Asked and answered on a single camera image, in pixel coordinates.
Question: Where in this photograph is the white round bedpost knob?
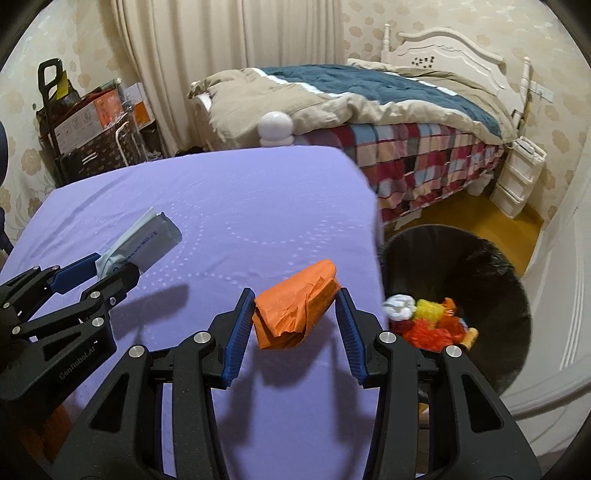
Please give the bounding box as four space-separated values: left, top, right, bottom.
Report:
256 111 294 147

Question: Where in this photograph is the yellow crumpled trash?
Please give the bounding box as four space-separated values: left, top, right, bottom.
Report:
413 299 446 327

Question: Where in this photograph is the beige curtain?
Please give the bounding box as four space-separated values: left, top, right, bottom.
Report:
111 1 344 154

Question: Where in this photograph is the bed with white headboard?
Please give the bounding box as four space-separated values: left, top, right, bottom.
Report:
188 27 533 223

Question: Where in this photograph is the white orange cardboard box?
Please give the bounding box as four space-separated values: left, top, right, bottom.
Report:
54 82 155 154

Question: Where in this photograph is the black hand trolley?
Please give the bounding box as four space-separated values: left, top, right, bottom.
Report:
37 58 65 186

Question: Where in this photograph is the red foam net bundle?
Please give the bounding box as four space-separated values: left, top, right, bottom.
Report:
403 319 454 352

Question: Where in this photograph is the dark patterned storage basket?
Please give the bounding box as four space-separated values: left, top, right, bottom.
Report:
56 113 148 185

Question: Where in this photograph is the amber yellow-label bottle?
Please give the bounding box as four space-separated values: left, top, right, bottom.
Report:
461 327 479 350

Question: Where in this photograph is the purple tablecloth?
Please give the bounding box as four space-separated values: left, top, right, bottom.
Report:
1 147 383 479

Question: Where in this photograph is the black trash bin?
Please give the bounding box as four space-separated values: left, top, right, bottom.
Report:
379 225 532 394

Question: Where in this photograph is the white plastic drawer unit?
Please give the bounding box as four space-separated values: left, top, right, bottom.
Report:
490 136 547 219

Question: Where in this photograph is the white paper ball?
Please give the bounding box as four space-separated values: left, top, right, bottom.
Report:
383 294 417 322

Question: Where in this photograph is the beige and blue quilt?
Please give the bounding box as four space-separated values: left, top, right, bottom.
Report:
187 58 517 148

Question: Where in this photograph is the red plastic bag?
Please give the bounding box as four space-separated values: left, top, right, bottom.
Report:
389 297 469 344

